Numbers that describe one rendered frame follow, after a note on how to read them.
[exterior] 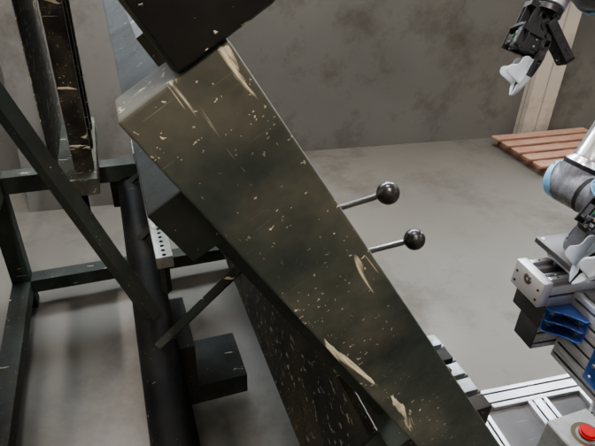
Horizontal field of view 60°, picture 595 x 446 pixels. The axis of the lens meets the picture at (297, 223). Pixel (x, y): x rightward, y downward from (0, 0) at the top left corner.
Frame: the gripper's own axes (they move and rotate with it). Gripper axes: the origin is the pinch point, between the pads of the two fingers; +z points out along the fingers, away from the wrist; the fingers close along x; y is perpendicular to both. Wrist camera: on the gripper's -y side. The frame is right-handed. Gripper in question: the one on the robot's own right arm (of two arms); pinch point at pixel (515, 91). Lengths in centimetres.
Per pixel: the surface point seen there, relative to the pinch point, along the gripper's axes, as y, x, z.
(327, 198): 46, 73, 37
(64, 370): 90, -116, 175
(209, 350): 33, -88, 128
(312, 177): 48, 74, 36
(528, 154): -182, -319, -46
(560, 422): -36, 21, 66
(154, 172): 63, 63, 43
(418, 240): 22, 40, 40
